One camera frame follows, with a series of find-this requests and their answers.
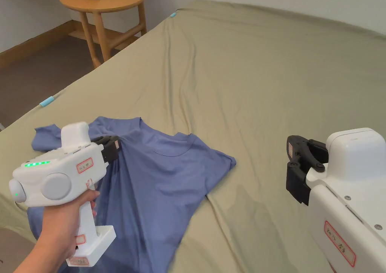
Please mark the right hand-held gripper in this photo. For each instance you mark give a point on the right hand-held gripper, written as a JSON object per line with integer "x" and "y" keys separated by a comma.
{"x": 352, "y": 194}

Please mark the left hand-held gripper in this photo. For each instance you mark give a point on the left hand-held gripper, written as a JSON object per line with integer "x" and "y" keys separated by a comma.
{"x": 60, "y": 176}

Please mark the blue t-shirt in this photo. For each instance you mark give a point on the blue t-shirt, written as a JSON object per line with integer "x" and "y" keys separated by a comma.
{"x": 150, "y": 194}

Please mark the person's left forearm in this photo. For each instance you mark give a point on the person's left forearm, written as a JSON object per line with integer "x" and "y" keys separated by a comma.
{"x": 33, "y": 259}

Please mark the person's left hand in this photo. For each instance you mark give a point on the person's left hand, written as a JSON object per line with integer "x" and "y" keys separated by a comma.
{"x": 61, "y": 224}

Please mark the bed with beige sheet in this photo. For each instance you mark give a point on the bed with beige sheet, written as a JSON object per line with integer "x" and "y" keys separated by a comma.
{"x": 247, "y": 86}

